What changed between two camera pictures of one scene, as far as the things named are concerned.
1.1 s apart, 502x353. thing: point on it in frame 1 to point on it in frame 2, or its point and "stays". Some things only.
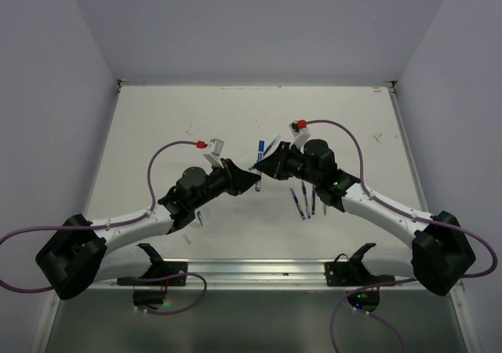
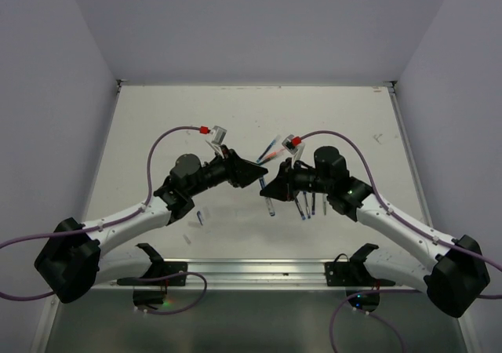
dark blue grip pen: x=304 y=191 stays
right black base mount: x=353 y=272 stays
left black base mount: x=154 y=298 stays
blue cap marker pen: x=260 y=154 to x=268 y=200
